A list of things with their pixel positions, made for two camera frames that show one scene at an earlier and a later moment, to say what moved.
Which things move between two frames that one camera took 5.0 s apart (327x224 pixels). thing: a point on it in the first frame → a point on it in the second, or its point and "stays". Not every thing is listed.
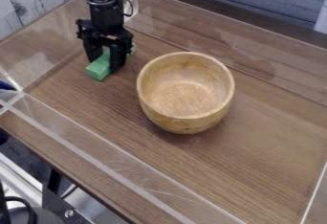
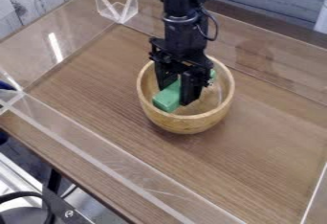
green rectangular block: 100,67 → 167,98
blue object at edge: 5,85 stays
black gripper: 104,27 → 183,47
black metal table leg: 53,181 stays
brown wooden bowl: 185,90 stays
